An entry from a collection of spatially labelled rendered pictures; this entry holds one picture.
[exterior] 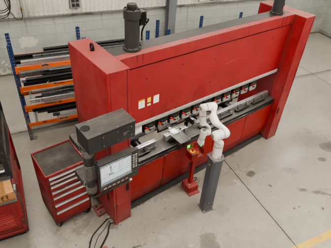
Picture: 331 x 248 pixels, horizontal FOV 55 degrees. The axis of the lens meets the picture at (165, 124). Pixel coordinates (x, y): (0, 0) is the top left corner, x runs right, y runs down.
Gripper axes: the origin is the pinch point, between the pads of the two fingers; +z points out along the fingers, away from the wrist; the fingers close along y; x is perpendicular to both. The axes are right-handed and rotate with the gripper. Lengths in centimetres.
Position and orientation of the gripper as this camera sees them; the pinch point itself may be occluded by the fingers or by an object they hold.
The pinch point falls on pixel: (199, 146)
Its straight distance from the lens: 443.5
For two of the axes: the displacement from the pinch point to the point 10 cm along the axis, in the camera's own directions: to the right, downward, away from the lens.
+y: 4.9, 6.1, -6.2
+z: -1.0, 7.5, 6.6
